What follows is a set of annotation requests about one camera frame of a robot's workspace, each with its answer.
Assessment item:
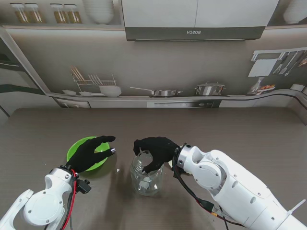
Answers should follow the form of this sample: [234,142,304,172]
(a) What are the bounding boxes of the printed kitchen backdrop poster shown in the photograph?
[0,0,307,125]

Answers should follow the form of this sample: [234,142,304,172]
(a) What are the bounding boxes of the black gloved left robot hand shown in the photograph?
[66,135,118,173]

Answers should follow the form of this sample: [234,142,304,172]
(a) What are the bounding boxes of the clear glass jar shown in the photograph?
[130,153,164,197]

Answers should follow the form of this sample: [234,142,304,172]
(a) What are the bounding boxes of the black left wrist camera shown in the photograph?
[76,179,92,194]

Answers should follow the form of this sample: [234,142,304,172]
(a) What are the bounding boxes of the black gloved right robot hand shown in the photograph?
[133,136,180,173]

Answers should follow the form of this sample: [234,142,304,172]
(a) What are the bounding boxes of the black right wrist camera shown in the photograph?
[172,165,184,178]

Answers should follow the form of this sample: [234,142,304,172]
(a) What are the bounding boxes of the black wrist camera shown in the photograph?
[172,165,184,178]
[76,179,92,194]

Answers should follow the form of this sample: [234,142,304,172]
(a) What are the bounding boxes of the bright green plastic bowl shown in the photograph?
[66,136,111,172]

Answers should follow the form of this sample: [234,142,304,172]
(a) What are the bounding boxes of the red and black left arm cables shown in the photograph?
[61,169,80,230]

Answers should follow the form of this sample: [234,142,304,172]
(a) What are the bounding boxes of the clear glass jar lid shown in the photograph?
[138,150,154,168]

